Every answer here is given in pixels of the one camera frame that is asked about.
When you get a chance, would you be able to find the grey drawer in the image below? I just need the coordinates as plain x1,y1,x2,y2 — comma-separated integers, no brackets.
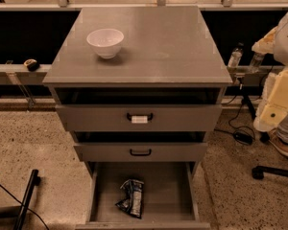
76,162,210,230
74,143,207,162
56,104,222,131

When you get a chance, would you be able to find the black cable on floor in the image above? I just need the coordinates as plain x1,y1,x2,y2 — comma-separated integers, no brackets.
0,175,50,230

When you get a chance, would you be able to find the blue chip bag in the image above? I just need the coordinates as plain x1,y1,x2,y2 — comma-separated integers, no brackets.
116,179,144,219

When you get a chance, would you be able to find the black tripod leg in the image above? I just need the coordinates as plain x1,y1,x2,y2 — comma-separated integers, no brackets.
241,88,255,120

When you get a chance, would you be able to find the grey top drawer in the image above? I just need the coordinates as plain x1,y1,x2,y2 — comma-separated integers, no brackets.
56,104,222,131

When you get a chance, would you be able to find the grey middle drawer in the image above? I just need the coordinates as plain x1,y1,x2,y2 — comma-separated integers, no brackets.
74,143,207,162

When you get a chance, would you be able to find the white tape on handle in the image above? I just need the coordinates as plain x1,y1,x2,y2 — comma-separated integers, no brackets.
132,116,149,124

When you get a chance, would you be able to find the clear water bottle left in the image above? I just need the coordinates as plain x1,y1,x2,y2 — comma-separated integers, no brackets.
228,42,244,68

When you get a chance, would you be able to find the black chair base leg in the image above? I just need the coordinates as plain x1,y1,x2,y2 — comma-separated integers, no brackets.
252,166,288,179

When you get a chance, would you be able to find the black stand leg left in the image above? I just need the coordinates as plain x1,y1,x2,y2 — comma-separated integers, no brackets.
13,170,40,230

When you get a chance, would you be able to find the yellow black tape measure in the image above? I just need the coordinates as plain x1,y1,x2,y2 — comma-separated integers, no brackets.
24,58,40,72

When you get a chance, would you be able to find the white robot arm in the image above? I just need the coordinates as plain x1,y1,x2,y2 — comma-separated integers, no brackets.
252,12,288,132

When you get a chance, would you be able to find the grey drawer cabinet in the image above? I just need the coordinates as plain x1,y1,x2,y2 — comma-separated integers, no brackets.
42,5,233,230

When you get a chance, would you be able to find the clear water bottle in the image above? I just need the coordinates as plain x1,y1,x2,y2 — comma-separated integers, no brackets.
250,53,265,73
228,42,244,68

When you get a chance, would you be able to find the black middle drawer handle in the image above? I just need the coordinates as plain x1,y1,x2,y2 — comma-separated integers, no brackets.
130,149,152,157

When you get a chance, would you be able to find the clear water bottle right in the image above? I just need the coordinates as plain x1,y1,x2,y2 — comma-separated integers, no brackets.
250,53,265,73

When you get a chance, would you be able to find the white ceramic bowl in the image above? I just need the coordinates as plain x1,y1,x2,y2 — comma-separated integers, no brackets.
86,29,124,58

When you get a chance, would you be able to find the grey bottom drawer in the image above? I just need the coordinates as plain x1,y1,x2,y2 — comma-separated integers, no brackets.
76,162,210,230

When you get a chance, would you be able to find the black power adapter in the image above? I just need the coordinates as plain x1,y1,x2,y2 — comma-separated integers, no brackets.
233,131,252,145

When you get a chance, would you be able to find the tan brown shoe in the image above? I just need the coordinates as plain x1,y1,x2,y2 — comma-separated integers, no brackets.
269,129,288,159

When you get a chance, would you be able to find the black power cable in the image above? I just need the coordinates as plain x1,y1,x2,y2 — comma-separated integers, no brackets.
213,65,275,141

